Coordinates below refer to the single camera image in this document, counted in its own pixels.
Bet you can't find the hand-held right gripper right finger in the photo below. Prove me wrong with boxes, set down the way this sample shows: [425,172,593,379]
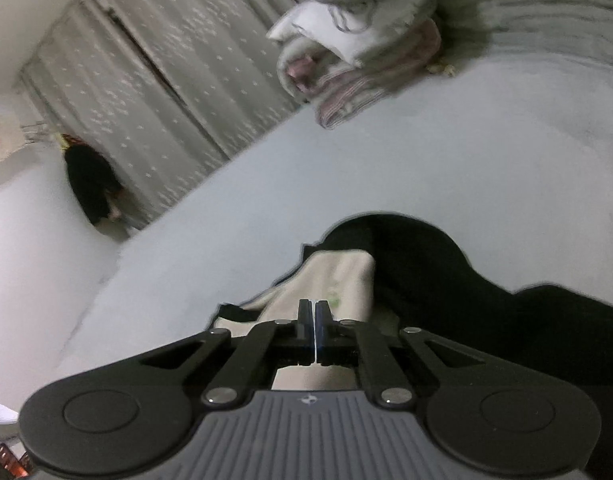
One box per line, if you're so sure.
[316,300,487,407]

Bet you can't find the white hanging cloth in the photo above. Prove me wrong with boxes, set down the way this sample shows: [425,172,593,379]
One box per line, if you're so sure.
[0,95,28,171]

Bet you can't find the white printed pillow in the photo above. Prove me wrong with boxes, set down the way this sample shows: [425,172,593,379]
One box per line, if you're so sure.
[266,0,439,68]

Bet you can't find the grey patterned curtain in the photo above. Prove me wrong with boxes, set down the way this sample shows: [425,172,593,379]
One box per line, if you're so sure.
[19,0,312,233]

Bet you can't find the dark hanging clothes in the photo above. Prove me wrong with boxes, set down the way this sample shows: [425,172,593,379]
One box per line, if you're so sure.
[60,133,126,227]

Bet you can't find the grey quilted bedspread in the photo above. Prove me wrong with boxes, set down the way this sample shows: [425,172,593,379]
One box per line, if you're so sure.
[436,0,613,61]

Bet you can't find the folded pink grey quilt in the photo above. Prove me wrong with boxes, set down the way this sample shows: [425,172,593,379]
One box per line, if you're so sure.
[276,15,444,128]

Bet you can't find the cream and black shirt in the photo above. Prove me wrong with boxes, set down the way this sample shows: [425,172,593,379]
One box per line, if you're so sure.
[214,212,613,480]

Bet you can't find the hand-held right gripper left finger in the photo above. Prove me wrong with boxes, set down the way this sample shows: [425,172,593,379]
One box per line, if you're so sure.
[136,299,315,407]

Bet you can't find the orange and black object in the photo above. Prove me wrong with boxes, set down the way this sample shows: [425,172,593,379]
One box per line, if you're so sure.
[0,441,34,480]

